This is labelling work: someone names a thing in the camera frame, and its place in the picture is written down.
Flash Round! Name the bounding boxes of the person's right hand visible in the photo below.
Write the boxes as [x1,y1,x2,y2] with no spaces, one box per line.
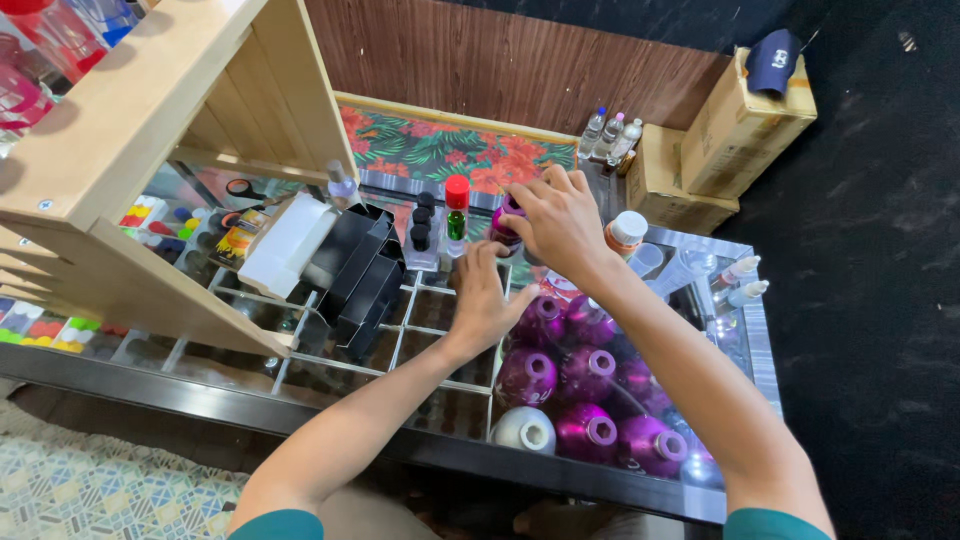
[497,165,622,284]

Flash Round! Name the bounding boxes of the person's left hand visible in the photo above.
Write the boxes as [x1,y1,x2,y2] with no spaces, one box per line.
[441,241,540,361]

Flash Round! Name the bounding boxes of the single purple metallic bottle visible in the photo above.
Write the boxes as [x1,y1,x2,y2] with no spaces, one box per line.
[487,192,530,258]

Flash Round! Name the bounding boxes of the green bottle red cap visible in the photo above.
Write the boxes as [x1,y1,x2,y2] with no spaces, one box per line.
[444,174,472,259]

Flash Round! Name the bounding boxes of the clear bottle blue cap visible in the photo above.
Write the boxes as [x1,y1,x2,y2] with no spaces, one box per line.
[576,106,608,160]

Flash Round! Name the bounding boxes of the red white packet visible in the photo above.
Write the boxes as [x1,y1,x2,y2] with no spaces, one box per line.
[535,270,584,306]

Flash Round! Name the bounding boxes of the clear bottle pink cap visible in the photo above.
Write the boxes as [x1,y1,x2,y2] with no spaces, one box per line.
[592,112,627,163]

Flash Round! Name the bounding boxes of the orange bottle white cap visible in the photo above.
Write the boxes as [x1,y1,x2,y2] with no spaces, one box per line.
[603,210,650,261]

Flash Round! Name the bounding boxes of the floral patterned cloth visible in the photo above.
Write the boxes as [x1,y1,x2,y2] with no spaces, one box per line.
[336,103,580,198]

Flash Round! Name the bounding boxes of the clear bottle white cap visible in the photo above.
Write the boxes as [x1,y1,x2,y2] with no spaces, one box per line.
[609,117,645,168]

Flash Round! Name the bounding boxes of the small clear measuring cup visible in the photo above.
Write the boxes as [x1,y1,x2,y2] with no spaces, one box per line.
[628,242,666,279]

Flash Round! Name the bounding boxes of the small cardboard carton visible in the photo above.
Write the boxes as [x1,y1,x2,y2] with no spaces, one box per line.
[625,123,741,236]

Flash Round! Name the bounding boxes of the large clear measuring cup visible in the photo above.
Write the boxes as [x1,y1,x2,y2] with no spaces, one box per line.
[651,243,719,298]

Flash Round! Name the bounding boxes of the black paper box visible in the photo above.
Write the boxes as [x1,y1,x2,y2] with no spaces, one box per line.
[336,258,407,362]
[303,202,396,292]
[318,225,404,325]

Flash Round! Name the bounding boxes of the clear spray bottle grey cap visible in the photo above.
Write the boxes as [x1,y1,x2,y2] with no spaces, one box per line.
[324,159,366,212]

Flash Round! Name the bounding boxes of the clear dropper bottle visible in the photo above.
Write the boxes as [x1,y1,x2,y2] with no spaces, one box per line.
[725,279,771,311]
[715,255,762,291]

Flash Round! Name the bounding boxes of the large cardboard carton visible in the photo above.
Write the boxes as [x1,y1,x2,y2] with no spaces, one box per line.
[680,46,819,201]

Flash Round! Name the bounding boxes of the white round bottle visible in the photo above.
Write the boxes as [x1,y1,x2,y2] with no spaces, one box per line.
[489,405,558,456]

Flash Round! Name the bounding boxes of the group of purple bottles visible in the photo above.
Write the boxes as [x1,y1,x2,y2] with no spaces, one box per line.
[491,292,726,490]

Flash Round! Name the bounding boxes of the white paper box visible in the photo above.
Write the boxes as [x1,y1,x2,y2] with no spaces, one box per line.
[237,192,339,302]

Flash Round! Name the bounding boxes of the navy blue cap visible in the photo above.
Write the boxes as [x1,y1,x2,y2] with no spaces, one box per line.
[745,28,803,99]

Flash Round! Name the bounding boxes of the black scissors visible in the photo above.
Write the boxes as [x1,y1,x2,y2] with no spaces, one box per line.
[224,177,267,204]

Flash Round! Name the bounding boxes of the yellow orange packet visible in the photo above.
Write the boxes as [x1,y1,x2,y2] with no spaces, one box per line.
[208,208,270,270]

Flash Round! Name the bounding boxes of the glass display counter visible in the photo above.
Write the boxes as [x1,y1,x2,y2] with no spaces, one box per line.
[0,161,786,526]

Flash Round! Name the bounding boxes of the heap of colourful caps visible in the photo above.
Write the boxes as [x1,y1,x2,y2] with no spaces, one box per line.
[0,296,130,355]
[118,195,226,264]

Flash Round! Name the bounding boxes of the wooden shelf unit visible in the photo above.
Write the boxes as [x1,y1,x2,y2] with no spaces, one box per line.
[0,0,362,360]

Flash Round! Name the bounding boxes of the person's teal right sleeve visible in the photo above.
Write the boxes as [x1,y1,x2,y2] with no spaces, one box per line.
[723,507,835,540]

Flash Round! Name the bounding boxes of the person's teal sleeve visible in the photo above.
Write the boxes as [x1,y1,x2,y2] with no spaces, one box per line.
[227,508,326,540]
[723,507,835,540]

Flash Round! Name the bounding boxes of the person's teal left sleeve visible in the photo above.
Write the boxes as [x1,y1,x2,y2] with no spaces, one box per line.
[227,508,326,540]

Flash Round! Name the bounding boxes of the blue plastic cup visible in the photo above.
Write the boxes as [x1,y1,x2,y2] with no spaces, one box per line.
[71,0,145,48]

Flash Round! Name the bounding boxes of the red plastic cup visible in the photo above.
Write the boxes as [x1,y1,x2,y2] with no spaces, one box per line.
[0,0,110,85]

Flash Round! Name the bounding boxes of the pink plastic cup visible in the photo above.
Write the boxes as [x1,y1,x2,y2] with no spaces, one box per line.
[0,33,57,140]

